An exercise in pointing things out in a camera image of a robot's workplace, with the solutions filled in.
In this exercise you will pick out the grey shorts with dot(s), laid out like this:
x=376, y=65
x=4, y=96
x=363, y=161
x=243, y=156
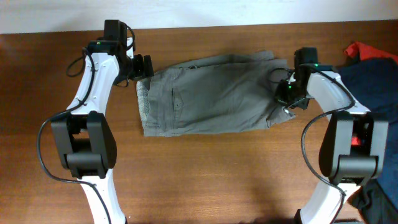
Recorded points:
x=222, y=94

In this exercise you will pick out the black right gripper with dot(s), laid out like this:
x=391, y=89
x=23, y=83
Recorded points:
x=280, y=96

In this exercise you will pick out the red garment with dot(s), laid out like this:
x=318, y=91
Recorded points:
x=358, y=52

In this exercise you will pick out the dark green garment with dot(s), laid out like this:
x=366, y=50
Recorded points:
x=376, y=203

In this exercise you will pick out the navy blue garment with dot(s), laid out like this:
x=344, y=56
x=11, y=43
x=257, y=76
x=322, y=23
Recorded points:
x=373, y=83

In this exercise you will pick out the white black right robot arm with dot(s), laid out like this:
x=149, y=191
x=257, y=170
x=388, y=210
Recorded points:
x=353, y=148

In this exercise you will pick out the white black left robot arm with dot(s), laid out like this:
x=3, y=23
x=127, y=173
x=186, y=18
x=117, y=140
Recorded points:
x=85, y=144

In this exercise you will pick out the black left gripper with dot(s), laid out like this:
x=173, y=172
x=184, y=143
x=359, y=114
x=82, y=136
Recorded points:
x=140, y=71

